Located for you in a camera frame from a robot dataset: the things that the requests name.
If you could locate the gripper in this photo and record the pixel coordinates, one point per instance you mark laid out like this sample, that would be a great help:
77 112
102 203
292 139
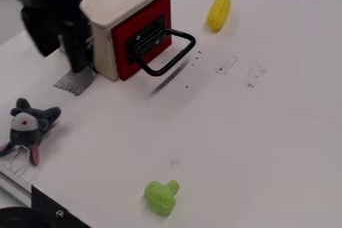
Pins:
52 7

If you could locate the gray and white plush toy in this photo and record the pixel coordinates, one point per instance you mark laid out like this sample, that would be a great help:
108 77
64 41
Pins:
27 127

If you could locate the yellow toy corn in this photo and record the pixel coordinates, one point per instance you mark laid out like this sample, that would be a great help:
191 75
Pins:
219 12

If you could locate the green toy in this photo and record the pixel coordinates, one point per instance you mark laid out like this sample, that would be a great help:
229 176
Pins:
160 196

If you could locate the gray mesh patch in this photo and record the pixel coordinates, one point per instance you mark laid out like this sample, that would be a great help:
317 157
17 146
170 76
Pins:
75 80

